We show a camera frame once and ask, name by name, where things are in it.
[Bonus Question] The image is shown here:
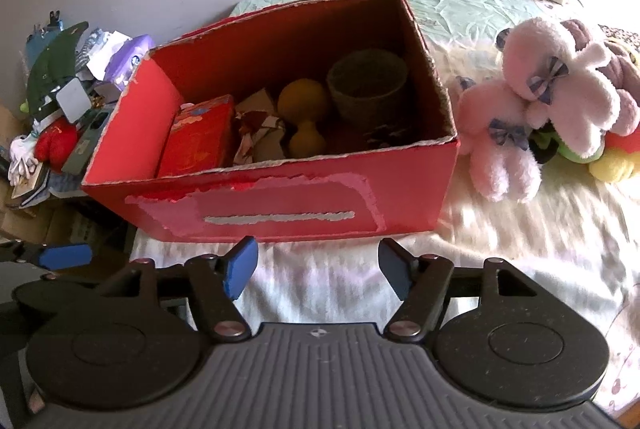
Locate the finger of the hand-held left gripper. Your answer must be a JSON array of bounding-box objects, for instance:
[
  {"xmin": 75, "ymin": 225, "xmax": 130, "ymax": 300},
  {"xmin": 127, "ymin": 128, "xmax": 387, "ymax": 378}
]
[{"xmin": 0, "ymin": 241, "xmax": 94, "ymax": 270}]

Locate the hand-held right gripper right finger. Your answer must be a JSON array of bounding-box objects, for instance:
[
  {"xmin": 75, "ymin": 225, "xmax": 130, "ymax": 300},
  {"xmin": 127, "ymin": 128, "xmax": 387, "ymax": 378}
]
[{"xmin": 378, "ymin": 239, "xmax": 566, "ymax": 341}]

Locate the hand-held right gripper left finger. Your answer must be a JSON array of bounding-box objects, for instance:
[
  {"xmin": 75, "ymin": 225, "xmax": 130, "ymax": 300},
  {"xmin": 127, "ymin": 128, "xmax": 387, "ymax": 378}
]
[{"xmin": 95, "ymin": 236, "xmax": 259, "ymax": 342}]

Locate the red cardboard box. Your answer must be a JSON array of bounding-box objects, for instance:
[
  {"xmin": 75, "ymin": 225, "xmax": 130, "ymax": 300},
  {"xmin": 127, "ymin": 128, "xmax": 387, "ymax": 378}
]
[{"xmin": 80, "ymin": 0, "xmax": 460, "ymax": 244}]

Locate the small red patterned box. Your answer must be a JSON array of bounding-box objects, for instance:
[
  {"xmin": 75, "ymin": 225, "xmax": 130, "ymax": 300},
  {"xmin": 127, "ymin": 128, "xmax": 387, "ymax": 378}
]
[{"xmin": 157, "ymin": 94, "xmax": 237, "ymax": 178}]

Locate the cloth doll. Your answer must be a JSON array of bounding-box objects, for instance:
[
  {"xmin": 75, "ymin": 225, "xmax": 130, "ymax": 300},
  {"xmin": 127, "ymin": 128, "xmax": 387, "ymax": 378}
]
[{"xmin": 233, "ymin": 89, "xmax": 287, "ymax": 166}]

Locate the yellow gourd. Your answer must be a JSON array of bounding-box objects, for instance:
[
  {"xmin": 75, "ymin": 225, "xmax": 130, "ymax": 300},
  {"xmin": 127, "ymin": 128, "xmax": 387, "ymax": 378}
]
[{"xmin": 277, "ymin": 78, "xmax": 329, "ymax": 158}]

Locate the clear tape roll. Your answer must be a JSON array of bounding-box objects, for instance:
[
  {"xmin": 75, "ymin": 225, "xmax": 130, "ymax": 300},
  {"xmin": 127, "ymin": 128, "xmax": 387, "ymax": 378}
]
[{"xmin": 327, "ymin": 50, "xmax": 411, "ymax": 131}]

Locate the brown cardboard box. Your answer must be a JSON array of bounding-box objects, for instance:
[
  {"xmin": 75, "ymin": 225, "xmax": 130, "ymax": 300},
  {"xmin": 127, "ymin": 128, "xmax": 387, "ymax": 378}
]
[{"xmin": 0, "ymin": 204, "xmax": 62, "ymax": 244}]

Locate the blue patterned cloth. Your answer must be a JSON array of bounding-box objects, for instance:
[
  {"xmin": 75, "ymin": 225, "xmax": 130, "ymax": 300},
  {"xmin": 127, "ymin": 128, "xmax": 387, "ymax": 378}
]
[{"xmin": 49, "ymin": 169, "xmax": 97, "ymax": 201}]

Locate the red plush item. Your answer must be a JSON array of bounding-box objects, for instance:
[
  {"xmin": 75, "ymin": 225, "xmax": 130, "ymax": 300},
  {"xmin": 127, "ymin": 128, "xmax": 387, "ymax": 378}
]
[{"xmin": 33, "ymin": 118, "xmax": 79, "ymax": 171}]

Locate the small white box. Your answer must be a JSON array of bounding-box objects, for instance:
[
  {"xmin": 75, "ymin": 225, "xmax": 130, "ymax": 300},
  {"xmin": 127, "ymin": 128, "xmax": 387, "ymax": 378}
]
[{"xmin": 56, "ymin": 78, "xmax": 88, "ymax": 121}]

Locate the pink plush rabbit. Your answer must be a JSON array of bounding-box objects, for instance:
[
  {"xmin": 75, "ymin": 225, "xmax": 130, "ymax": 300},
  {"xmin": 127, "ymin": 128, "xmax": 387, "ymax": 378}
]
[
  {"xmin": 499, "ymin": 16, "xmax": 640, "ymax": 146},
  {"xmin": 456, "ymin": 76, "xmax": 544, "ymax": 203}
]

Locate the green cloth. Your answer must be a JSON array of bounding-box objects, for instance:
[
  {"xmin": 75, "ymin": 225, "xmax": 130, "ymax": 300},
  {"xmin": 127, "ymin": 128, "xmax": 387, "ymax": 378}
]
[{"xmin": 26, "ymin": 22, "xmax": 91, "ymax": 116}]

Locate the purple tissue pack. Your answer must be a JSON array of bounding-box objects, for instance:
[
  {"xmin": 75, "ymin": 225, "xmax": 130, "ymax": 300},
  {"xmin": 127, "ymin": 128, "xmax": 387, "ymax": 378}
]
[{"xmin": 104, "ymin": 34, "xmax": 157, "ymax": 91}]

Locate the purple plush toy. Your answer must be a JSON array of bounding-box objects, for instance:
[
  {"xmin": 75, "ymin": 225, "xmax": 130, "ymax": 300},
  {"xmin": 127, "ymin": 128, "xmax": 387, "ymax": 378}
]
[{"xmin": 564, "ymin": 19, "xmax": 640, "ymax": 136}]

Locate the dark patterned blanket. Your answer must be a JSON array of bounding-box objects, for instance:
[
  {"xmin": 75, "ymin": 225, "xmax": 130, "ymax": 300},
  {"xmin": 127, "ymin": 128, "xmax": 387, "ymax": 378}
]
[{"xmin": 597, "ymin": 24, "xmax": 640, "ymax": 56}]

